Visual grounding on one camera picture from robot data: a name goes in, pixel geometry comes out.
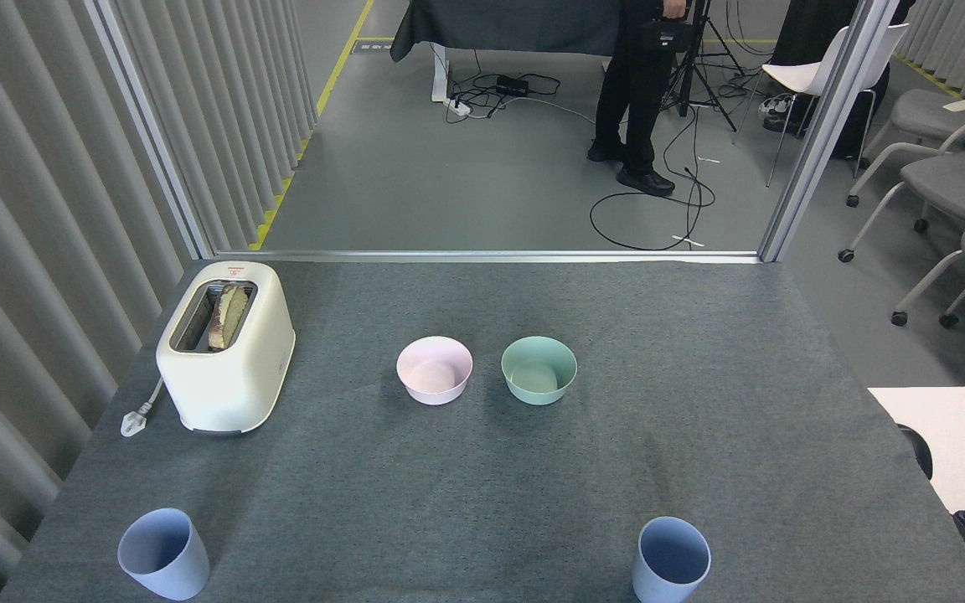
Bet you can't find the black handheld device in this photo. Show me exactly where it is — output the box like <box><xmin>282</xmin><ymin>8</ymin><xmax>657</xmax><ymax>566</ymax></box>
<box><xmin>640</xmin><ymin>17</ymin><xmax>695</xmax><ymax>54</ymax></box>

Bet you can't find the black looped floor cable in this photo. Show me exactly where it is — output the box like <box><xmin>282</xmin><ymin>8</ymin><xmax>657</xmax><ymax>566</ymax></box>
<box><xmin>589</xmin><ymin>105</ymin><xmax>716</xmax><ymax>252</ymax></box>

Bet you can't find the toasted bread slice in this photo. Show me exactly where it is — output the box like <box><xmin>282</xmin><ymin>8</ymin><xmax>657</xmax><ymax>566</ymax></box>
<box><xmin>208</xmin><ymin>283</ymin><xmax>250</xmax><ymax>351</ymax></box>

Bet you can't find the table with dark cloth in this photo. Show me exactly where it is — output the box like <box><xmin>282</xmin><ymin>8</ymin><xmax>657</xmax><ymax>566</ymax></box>
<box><xmin>390</xmin><ymin>0</ymin><xmax>622</xmax><ymax>103</ymax></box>

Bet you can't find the white power cord with plug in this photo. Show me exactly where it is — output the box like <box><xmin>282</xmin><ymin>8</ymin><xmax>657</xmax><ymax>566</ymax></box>
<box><xmin>120</xmin><ymin>377</ymin><xmax>167</xmax><ymax>438</ymax></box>

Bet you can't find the silver rail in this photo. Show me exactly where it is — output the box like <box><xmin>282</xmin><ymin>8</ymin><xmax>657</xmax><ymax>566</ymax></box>
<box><xmin>213</xmin><ymin>249</ymin><xmax>764</xmax><ymax>265</ymax></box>

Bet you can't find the black cable bundle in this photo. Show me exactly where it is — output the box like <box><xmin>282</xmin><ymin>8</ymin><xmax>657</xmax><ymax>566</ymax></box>
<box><xmin>446</xmin><ymin>50</ymin><xmax>597</xmax><ymax>124</ymax></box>

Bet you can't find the black rounded object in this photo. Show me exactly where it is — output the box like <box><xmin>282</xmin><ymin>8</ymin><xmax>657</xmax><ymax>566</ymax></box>
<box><xmin>898</xmin><ymin>425</ymin><xmax>934</xmax><ymax>480</ymax></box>

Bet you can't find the silver post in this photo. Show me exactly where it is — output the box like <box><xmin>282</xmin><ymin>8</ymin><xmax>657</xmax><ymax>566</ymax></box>
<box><xmin>85</xmin><ymin>0</ymin><xmax>217</xmax><ymax>260</ymax></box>
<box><xmin>757</xmin><ymin>0</ymin><xmax>900</xmax><ymax>264</ymax></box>

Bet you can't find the person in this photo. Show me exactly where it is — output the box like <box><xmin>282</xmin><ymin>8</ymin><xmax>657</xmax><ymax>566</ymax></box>
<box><xmin>759</xmin><ymin>0</ymin><xmax>919</xmax><ymax>162</ymax></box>
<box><xmin>587</xmin><ymin>0</ymin><xmax>693</xmax><ymax>198</ymax></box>

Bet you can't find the white plastic chair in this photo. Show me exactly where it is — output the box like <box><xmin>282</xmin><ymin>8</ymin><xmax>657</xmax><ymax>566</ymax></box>
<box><xmin>734</xmin><ymin>23</ymin><xmax>911</xmax><ymax>188</ymax></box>

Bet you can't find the green bowl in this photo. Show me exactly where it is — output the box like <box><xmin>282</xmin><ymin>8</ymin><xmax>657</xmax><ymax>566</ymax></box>
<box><xmin>501</xmin><ymin>336</ymin><xmax>578</xmax><ymax>406</ymax></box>

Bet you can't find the pink bowl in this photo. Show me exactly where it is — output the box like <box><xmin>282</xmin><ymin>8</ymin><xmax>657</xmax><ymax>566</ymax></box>
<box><xmin>396</xmin><ymin>336</ymin><xmax>474</xmax><ymax>406</ymax></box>

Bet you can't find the blue cup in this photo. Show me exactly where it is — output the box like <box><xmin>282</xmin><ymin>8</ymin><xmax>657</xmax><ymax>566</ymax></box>
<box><xmin>117</xmin><ymin>508</ymin><xmax>210</xmax><ymax>601</ymax></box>
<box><xmin>632</xmin><ymin>516</ymin><xmax>712</xmax><ymax>603</ymax></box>

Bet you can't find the black tripod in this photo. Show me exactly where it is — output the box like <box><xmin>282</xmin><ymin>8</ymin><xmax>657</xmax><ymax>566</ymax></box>
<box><xmin>663</xmin><ymin>0</ymin><xmax>748</xmax><ymax>133</ymax></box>

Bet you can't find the cream white toaster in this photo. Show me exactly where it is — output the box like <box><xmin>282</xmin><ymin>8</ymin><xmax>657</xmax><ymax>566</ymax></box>
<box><xmin>156</xmin><ymin>260</ymin><xmax>296</xmax><ymax>435</ymax></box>

